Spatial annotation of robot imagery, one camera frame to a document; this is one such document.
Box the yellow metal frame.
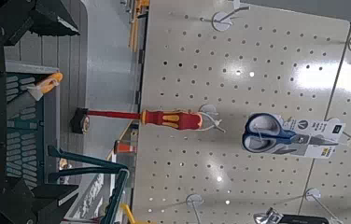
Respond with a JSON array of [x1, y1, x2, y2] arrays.
[[127, 0, 150, 53]]

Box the blue scissors in package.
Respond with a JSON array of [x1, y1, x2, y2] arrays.
[[241, 111, 346, 160]]

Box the gray plastic crate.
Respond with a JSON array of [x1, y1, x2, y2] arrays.
[[5, 60, 62, 191]]

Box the black adjustable wrench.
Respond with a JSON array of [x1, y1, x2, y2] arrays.
[[252, 207, 331, 224]]

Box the white perforated pegboard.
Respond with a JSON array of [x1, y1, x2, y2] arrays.
[[131, 0, 351, 224]]

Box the orange traffic cone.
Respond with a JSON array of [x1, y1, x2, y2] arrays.
[[113, 139, 138, 155]]

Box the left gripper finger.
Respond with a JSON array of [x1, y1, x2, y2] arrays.
[[4, 0, 81, 47], [0, 178, 80, 224]]

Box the red yellow screwdriver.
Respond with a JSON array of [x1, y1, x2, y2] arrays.
[[88, 109, 204, 132]]

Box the yellow handled tool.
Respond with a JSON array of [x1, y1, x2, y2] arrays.
[[26, 71, 64, 103]]

